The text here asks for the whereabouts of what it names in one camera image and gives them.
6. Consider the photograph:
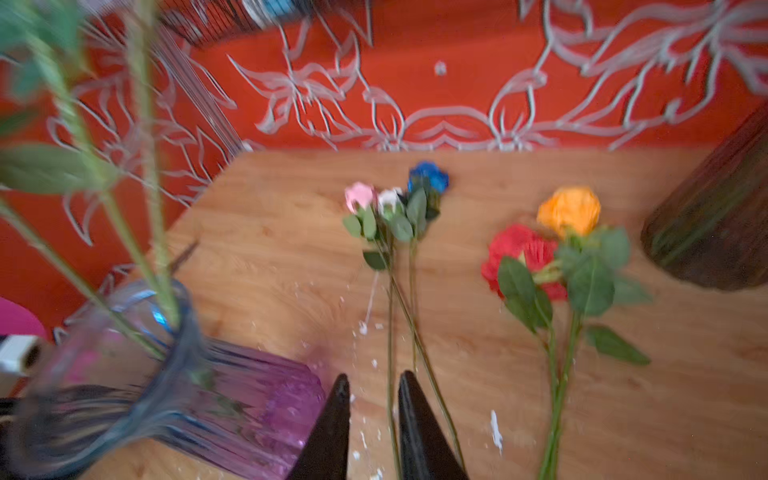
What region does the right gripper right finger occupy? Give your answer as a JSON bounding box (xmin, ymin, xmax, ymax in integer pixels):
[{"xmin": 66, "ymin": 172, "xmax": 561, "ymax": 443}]
[{"xmin": 398, "ymin": 370, "xmax": 468, "ymax": 480}]

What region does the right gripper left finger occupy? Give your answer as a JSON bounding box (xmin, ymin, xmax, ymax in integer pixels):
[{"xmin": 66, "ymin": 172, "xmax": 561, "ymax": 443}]
[{"xmin": 286, "ymin": 374, "xmax": 351, "ymax": 480}]

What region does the purple glass vase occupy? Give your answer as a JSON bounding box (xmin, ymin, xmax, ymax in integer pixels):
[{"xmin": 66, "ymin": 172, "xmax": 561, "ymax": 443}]
[{"xmin": 5, "ymin": 281, "xmax": 326, "ymax": 479}]

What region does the large red rose stem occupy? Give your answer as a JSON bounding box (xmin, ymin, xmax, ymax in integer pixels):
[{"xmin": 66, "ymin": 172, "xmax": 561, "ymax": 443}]
[{"xmin": 481, "ymin": 224, "xmax": 567, "ymax": 409}]

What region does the orange yellow rose stem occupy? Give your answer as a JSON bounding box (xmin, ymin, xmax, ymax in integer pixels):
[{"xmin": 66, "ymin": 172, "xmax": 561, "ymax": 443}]
[{"xmin": 534, "ymin": 187, "xmax": 652, "ymax": 479}]

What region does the brown glass vase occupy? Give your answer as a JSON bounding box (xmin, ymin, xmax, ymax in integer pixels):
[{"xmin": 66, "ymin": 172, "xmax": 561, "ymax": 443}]
[{"xmin": 641, "ymin": 105, "xmax": 767, "ymax": 291}]

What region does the pale blue flower stem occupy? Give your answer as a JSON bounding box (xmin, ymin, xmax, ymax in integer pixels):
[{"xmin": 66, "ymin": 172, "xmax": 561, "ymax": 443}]
[{"xmin": 0, "ymin": 0, "xmax": 181, "ymax": 331}]

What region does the red rosebud stem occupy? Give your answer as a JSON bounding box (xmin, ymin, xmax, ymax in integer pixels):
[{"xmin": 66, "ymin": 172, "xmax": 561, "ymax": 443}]
[{"xmin": 1, "ymin": 199, "xmax": 165, "ymax": 359}]

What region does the pink mottled flower stem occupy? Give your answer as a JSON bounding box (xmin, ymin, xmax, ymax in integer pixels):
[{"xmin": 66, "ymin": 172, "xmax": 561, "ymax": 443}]
[{"xmin": 124, "ymin": 1, "xmax": 180, "ymax": 329}]

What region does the small pink rose stem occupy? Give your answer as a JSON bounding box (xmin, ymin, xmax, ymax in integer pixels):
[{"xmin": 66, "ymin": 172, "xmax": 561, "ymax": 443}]
[{"xmin": 343, "ymin": 182, "xmax": 402, "ymax": 479}]

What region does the pink plastic cup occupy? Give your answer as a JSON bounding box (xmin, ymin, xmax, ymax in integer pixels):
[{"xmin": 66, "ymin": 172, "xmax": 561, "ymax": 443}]
[{"xmin": 0, "ymin": 298, "xmax": 50, "ymax": 339}]

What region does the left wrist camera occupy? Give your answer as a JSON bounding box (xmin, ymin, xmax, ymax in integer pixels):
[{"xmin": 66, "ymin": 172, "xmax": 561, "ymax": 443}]
[{"xmin": 0, "ymin": 335, "xmax": 43, "ymax": 377}]

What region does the black wire basket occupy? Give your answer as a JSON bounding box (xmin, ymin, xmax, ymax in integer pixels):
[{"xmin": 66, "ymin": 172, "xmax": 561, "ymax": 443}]
[{"xmin": 159, "ymin": 0, "xmax": 374, "ymax": 48}]

